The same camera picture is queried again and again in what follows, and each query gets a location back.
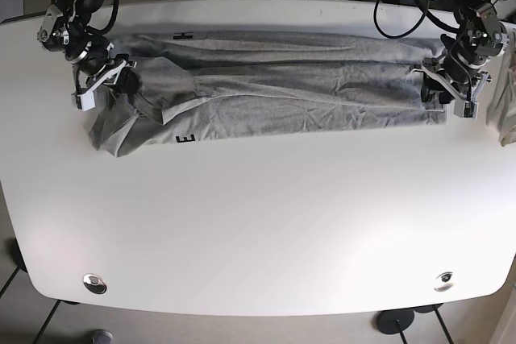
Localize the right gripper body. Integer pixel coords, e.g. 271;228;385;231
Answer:
73;54;137;94

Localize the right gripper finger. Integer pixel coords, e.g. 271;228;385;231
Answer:
114;69;139;94

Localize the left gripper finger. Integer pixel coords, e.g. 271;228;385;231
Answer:
420;77;452;105

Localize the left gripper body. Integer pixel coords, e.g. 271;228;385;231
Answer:
410;58;492;102

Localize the white printed T-shirt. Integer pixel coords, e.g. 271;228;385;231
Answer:
486;29;515;147

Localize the grey printed T-shirt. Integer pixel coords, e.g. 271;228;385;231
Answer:
89;31;447;157

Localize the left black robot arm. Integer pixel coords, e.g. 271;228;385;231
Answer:
377;0;509;118

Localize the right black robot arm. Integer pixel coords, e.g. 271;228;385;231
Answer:
37;0;140;96

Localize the right silver table grommet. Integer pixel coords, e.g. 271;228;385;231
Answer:
433;271;455;292

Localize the silver table grommet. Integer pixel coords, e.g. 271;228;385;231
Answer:
433;271;455;292
82;273;107;295

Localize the left silver table grommet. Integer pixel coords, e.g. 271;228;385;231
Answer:
82;273;107;295

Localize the black table leg left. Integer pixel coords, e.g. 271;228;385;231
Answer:
0;239;27;297

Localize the black round stand base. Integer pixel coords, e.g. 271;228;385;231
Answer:
376;309;414;335

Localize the grey shoe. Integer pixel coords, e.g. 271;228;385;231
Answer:
91;329;114;344

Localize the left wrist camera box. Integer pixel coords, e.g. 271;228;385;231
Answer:
453;99;478;119

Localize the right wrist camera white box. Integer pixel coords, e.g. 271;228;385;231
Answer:
71;92;96;112

